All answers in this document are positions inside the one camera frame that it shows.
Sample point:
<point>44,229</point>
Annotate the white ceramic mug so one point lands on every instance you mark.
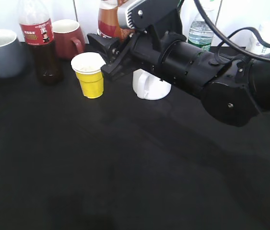
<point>149,87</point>

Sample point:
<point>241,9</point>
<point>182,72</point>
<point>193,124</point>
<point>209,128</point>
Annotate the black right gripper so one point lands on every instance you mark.
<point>145,53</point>

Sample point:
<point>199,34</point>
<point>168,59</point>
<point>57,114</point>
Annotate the clear water bottle green label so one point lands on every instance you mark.
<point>200,34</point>

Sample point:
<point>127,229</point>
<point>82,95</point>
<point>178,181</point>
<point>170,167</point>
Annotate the brown coffee drink bottle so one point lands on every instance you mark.
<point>108,26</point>

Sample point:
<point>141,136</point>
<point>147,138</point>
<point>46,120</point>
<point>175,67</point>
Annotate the cola bottle red label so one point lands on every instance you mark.
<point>35,23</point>

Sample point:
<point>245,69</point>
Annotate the dark red ceramic mug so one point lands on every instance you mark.
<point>68,38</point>

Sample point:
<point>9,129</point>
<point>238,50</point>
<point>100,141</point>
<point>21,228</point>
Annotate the grey ceramic mug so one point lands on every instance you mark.
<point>12,56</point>

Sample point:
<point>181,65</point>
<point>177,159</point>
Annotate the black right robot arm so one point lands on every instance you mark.
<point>232,92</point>

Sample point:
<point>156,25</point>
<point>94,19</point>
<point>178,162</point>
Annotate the yellow plastic cup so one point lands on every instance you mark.
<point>87,68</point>

